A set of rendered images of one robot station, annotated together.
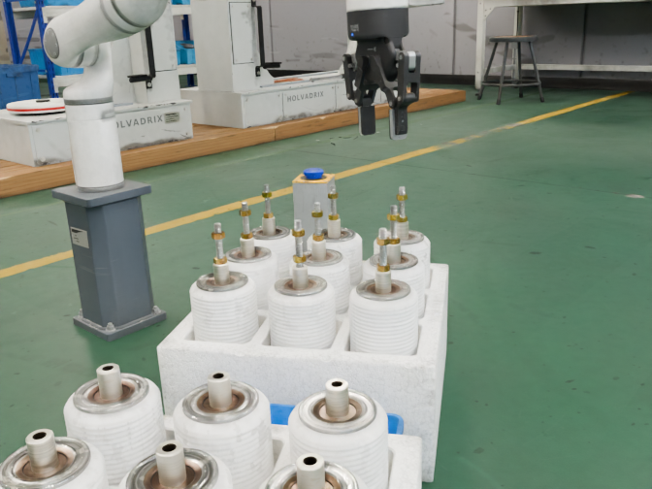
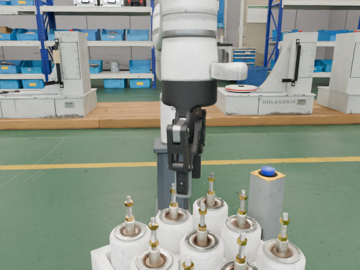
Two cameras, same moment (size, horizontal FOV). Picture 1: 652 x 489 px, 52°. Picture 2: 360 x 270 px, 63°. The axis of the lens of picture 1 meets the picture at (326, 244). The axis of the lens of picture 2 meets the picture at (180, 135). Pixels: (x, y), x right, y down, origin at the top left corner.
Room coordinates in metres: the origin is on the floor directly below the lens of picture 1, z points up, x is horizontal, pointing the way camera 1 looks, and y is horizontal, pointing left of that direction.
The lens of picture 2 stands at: (0.57, -0.34, 0.66)
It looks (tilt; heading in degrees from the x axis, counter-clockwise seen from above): 16 degrees down; 44
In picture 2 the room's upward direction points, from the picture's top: straight up
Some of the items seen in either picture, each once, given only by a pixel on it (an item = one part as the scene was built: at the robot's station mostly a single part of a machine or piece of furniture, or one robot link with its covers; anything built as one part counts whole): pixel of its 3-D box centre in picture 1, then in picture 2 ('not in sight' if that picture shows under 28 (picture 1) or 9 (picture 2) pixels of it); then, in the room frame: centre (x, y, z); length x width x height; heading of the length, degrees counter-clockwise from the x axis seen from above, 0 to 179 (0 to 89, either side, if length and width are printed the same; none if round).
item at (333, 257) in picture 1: (319, 258); (202, 240); (1.00, 0.01, 0.25); 0.08 x 0.08 x 0.01
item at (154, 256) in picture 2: (300, 277); (154, 255); (0.89, 0.04, 0.26); 0.02 x 0.02 x 0.03
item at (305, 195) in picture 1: (316, 253); (263, 222); (1.30, 0.02, 0.16); 0.07 x 0.07 x 0.31; 77
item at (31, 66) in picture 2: not in sight; (36, 66); (2.61, 5.18, 0.36); 0.50 x 0.38 x 0.21; 47
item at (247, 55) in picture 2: not in sight; (240, 65); (5.93, 3.13, 0.35); 0.59 x 0.47 x 0.69; 48
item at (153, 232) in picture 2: (298, 246); (154, 235); (0.89, 0.04, 0.31); 0.01 x 0.01 x 0.08
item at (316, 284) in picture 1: (300, 285); (154, 260); (0.89, 0.04, 0.25); 0.08 x 0.08 x 0.01
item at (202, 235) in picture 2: (318, 250); (202, 235); (1.00, 0.01, 0.26); 0.02 x 0.02 x 0.03
